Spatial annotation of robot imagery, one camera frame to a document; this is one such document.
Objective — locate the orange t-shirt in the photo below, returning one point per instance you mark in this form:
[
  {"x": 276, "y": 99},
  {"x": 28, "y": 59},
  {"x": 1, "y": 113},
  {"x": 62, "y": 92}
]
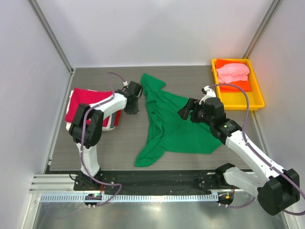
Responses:
[{"x": 245, "y": 85}]

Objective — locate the left aluminium corner post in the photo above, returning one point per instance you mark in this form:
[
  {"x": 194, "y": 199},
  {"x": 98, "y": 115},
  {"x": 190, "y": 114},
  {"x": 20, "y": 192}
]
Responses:
[{"x": 43, "y": 21}]

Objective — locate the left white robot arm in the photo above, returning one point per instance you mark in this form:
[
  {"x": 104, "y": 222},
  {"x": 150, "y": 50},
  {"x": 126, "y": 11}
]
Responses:
[{"x": 89, "y": 113}]

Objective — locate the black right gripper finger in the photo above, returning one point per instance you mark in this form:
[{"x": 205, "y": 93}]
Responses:
[
  {"x": 184, "y": 113},
  {"x": 191, "y": 104}
]

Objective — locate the right aluminium corner post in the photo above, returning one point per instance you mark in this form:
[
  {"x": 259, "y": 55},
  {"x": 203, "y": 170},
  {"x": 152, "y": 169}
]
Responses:
[{"x": 274, "y": 6}]

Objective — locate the aluminium corner post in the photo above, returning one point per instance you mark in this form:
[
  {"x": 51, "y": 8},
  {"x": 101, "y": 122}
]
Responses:
[
  {"x": 274, "y": 6},
  {"x": 43, "y": 21}
]

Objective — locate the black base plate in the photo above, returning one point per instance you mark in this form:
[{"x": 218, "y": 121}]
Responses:
[{"x": 152, "y": 182}]

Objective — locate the aluminium frame rail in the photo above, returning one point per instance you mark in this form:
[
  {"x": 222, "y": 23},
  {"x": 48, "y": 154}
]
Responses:
[{"x": 52, "y": 183}]

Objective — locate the white folded t-shirt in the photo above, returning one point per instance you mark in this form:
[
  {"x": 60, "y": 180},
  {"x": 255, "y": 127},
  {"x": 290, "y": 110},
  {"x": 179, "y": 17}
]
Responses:
[{"x": 82, "y": 96}]

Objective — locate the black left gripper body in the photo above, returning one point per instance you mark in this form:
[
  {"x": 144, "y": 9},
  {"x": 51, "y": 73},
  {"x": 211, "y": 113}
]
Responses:
[{"x": 136, "y": 101}]

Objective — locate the yellow plastic bin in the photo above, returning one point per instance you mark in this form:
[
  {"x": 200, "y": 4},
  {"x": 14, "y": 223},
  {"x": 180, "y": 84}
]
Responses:
[{"x": 237, "y": 100}]

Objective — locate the white slotted cable duct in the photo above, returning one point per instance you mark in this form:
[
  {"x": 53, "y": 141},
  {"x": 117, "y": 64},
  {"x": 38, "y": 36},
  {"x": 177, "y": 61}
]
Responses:
[{"x": 94, "y": 197}]

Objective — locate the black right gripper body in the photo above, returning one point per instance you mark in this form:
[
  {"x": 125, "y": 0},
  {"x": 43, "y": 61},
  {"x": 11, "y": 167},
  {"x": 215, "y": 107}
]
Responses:
[{"x": 191, "y": 110}]

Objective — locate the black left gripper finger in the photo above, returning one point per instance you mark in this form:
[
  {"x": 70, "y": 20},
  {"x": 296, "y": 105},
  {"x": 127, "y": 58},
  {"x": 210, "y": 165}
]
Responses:
[
  {"x": 135, "y": 105},
  {"x": 129, "y": 108}
]

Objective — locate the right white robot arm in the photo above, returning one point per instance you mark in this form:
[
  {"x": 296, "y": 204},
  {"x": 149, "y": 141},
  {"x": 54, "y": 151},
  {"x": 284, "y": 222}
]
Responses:
[{"x": 274, "y": 187}]

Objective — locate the pink crumpled t-shirt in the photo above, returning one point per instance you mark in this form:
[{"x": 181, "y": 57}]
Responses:
[{"x": 232, "y": 72}]

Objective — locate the green t-shirt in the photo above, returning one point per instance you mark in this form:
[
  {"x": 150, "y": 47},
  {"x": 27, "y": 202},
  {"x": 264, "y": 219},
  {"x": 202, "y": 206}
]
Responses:
[{"x": 167, "y": 131}]

